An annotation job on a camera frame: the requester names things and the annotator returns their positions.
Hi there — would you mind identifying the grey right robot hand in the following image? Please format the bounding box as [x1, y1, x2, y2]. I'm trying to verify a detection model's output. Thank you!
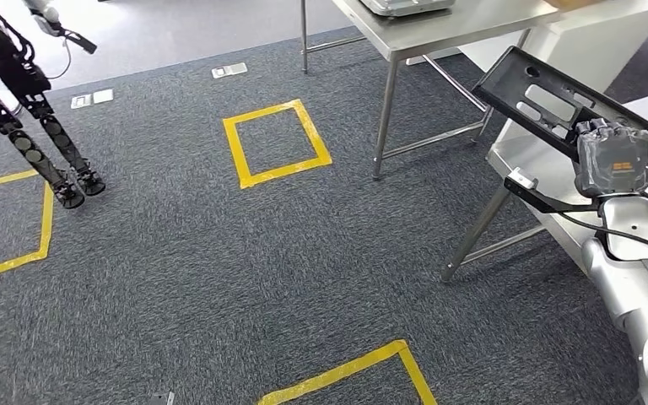
[572, 117, 648, 199]

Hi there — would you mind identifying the black plastic plate bracket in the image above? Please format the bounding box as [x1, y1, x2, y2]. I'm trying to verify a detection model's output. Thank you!
[472, 46, 648, 230]

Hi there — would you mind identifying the stainless steel workbench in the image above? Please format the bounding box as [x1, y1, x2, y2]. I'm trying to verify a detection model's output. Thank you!
[300, 0, 563, 181]
[440, 86, 648, 284]

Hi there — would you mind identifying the white cabinet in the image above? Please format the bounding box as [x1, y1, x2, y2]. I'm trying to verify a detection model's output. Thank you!
[457, 0, 648, 158]

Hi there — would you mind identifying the grey metal tray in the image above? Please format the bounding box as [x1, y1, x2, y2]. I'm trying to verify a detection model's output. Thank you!
[359, 0, 457, 18]

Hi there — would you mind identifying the yellow floor tape square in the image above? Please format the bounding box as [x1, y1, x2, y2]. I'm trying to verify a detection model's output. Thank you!
[256, 339, 440, 405]
[222, 99, 334, 191]

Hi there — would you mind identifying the black legged humanoid robot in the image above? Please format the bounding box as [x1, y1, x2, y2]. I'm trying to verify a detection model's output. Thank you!
[0, 0, 107, 211]

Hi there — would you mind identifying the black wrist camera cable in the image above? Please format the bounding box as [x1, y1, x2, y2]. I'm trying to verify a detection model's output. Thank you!
[555, 209, 648, 261]

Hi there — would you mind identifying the black right camera mount bracket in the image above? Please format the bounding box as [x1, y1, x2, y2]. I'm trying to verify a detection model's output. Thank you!
[504, 177, 602, 216]

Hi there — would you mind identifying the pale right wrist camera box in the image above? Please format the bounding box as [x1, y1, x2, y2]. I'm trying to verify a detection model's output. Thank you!
[505, 167, 539, 192]

